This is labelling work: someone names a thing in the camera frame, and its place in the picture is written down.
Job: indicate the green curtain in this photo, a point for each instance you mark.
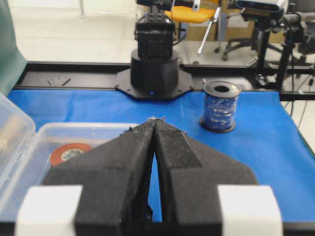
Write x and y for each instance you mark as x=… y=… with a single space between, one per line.
x=12 y=62

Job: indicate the black office chair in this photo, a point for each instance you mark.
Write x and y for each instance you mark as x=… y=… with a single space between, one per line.
x=235 y=31

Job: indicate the clear plastic toolbox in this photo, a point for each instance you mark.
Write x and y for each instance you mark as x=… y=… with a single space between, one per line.
x=25 y=151

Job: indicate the orange office chair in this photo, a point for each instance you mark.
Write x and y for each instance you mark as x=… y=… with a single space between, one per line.
x=197 y=14

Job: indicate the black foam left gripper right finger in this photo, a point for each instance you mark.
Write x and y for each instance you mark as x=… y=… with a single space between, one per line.
x=207 y=193

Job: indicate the red tape roll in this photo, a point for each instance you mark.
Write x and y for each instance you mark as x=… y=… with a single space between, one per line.
x=66 y=152

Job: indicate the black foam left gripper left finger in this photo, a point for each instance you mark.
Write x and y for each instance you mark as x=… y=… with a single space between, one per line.
x=93 y=194

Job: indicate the blue table mat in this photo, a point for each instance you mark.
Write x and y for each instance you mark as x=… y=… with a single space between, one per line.
x=265 y=137

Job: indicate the black mounting rail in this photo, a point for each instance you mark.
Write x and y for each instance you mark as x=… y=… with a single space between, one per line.
x=115 y=76

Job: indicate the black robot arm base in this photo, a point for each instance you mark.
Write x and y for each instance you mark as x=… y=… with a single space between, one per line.
x=154 y=72

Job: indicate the blue wire spool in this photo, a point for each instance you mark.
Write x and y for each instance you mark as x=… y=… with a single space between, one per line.
x=220 y=105

